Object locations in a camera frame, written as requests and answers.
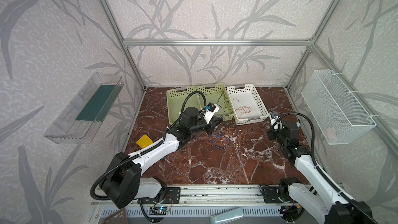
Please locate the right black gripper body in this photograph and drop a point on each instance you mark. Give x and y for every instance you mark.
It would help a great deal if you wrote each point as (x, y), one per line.
(277, 135)

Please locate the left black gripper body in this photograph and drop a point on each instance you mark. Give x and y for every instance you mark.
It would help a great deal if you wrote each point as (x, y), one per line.
(199, 126)

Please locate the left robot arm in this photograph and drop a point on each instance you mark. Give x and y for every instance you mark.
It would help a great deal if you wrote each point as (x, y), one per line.
(123, 183)

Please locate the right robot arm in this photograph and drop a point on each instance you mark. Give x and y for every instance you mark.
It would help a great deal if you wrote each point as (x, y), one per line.
(317, 177)

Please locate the left light green basket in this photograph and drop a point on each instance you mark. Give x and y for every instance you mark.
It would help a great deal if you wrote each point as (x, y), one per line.
(175, 99)

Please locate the light green basket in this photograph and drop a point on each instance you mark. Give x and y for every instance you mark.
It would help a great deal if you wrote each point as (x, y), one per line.
(217, 94)
(175, 99)

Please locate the middle light green basket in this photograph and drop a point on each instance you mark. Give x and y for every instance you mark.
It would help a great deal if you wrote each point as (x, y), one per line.
(217, 94)

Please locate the white perforated basket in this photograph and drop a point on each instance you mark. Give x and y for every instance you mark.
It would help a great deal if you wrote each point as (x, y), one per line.
(247, 104)

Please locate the yellow scoop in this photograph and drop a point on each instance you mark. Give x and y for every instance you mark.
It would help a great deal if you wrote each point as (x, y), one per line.
(144, 141)

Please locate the light blue handheld device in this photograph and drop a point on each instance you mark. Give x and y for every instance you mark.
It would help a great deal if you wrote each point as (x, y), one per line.
(228, 216)

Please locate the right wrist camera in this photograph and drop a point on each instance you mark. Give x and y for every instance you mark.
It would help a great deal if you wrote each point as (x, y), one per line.
(275, 121)

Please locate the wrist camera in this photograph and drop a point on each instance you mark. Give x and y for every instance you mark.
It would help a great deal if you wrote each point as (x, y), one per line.
(209, 111)
(275, 121)

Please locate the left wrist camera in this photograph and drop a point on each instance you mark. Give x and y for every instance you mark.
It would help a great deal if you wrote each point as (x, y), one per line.
(209, 111)

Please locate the white wire mesh basket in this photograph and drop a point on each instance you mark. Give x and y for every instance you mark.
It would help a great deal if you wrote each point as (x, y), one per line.
(340, 116)

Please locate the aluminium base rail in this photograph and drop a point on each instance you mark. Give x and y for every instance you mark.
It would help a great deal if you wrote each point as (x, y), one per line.
(211, 200)

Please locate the aluminium frame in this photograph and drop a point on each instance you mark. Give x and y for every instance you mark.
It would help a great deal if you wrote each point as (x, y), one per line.
(310, 44)

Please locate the clear plastic wall shelf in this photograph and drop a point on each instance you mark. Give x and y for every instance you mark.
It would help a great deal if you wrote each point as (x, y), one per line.
(80, 121)

